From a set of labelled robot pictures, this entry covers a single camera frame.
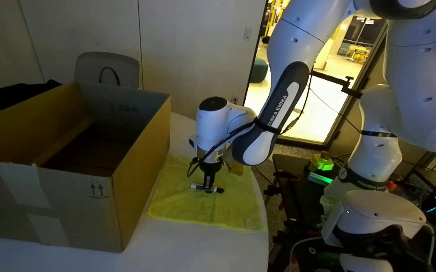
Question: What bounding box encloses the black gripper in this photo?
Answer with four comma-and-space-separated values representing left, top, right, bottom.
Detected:
198, 160, 224, 195

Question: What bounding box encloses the black marker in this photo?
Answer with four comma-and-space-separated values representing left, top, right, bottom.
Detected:
189, 183, 225, 195

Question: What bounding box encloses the yellow green cloth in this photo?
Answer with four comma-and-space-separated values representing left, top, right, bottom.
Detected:
147, 153, 265, 233

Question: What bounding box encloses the green lit control box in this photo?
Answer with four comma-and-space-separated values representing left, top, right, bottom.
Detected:
307, 154, 336, 188

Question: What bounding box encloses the open cardboard box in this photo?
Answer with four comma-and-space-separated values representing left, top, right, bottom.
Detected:
0, 80, 172, 254

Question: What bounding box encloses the dark green round stool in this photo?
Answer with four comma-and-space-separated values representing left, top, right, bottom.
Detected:
248, 58, 269, 85

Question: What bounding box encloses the black fabric bundle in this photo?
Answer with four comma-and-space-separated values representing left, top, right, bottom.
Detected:
0, 79, 62, 112

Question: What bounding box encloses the dark electronics unit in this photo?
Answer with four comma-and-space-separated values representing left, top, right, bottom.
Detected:
398, 168, 436, 224

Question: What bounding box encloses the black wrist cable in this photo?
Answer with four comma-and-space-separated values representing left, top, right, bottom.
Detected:
186, 74, 313, 178

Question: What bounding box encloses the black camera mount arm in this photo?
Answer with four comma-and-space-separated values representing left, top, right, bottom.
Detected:
309, 68, 366, 100

